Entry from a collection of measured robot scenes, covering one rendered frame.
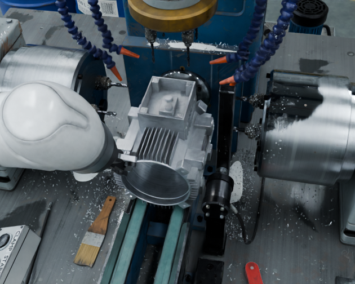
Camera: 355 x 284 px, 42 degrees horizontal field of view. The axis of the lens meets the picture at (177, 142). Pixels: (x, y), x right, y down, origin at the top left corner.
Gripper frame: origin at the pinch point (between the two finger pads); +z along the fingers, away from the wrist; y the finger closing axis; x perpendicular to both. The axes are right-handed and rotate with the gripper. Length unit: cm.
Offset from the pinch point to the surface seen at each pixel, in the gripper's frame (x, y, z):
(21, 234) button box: 15.9, 14.5, -6.5
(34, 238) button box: 16.4, 13.2, -3.6
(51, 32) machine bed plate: -55, 55, 66
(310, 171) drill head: -5.9, -37.8, 10.5
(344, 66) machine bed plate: -52, -52, 65
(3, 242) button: 17.8, 17.3, -7.2
